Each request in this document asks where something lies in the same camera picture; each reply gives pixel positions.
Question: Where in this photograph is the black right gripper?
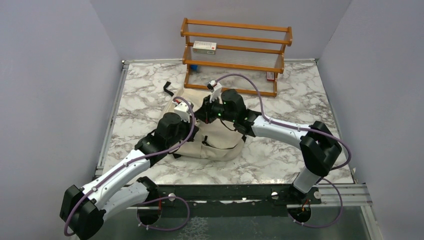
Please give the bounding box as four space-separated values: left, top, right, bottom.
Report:
193 93 237 124

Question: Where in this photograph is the cream canvas backpack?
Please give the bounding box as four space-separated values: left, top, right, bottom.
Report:
160 81 247 162

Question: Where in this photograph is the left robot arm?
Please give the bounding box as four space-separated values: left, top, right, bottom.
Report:
59 110 196 240

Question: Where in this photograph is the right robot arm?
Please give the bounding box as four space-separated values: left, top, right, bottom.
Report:
195 89 342 204

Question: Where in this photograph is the orange wooden shelf rack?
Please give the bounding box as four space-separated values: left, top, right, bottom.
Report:
180 18 293 97

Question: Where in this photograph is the grey green small box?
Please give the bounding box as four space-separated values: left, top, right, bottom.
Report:
192 40 217 55

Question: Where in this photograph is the red white small box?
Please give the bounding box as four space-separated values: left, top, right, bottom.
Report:
266 71 275 82

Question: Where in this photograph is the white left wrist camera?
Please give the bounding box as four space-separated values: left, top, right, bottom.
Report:
173 102 193 123

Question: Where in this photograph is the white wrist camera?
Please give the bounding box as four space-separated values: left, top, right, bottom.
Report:
173 102 193 123
206 80 222 103

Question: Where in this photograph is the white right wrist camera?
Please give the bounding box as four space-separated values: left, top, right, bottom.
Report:
206 80 222 103

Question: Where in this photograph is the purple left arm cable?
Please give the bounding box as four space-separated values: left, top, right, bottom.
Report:
63 96 196 238

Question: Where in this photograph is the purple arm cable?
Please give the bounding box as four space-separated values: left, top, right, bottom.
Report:
63 96 196 238
215 73 353 229

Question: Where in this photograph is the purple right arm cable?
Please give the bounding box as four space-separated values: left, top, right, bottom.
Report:
215 73 353 229

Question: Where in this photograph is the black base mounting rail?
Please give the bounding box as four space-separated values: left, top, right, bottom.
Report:
135 183 322 221

